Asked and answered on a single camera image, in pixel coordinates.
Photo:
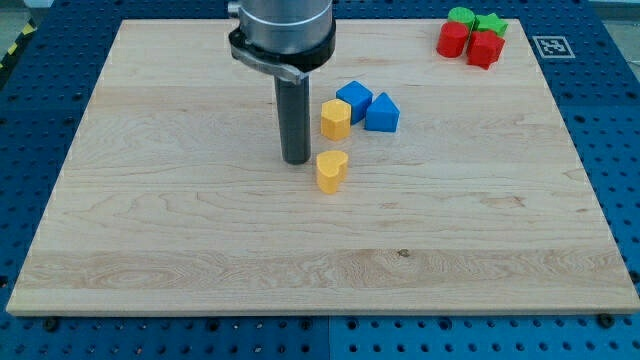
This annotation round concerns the blue triangular block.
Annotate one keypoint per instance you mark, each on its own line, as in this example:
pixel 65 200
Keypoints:
pixel 382 114

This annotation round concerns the red cylinder block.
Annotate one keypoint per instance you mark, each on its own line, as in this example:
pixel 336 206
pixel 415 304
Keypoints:
pixel 452 39

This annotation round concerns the wooden board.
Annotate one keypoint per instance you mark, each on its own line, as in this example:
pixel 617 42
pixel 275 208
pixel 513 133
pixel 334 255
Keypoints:
pixel 174 200

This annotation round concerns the black bolt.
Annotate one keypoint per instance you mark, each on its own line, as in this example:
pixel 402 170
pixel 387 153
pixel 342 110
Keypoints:
pixel 605 320
pixel 50 324

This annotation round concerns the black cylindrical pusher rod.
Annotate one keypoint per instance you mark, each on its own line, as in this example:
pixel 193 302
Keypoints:
pixel 293 112

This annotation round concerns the green cylinder block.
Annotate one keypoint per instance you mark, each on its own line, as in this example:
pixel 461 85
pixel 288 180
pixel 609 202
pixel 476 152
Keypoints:
pixel 462 15

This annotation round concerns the black bolt left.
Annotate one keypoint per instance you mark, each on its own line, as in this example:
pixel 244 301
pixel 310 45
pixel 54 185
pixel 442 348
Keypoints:
pixel 50 324

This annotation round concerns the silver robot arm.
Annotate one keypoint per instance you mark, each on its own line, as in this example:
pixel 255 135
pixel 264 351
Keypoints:
pixel 286 39

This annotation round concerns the green star block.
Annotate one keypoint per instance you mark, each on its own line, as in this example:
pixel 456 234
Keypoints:
pixel 490 22

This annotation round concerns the red star block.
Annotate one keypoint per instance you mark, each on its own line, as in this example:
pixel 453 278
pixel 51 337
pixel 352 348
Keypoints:
pixel 484 48

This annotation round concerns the yellow heart block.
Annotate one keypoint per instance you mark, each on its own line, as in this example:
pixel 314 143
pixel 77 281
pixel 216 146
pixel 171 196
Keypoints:
pixel 331 170

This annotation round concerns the blue cube block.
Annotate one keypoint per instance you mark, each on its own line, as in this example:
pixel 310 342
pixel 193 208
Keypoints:
pixel 358 97

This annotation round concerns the black bolt right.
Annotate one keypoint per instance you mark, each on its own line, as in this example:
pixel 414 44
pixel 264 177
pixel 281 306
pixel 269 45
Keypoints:
pixel 605 320

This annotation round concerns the yellow hexagon block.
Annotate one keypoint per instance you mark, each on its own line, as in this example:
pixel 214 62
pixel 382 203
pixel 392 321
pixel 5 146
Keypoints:
pixel 336 119

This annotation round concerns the white fiducial marker tag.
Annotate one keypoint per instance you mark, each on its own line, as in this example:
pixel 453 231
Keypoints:
pixel 553 47

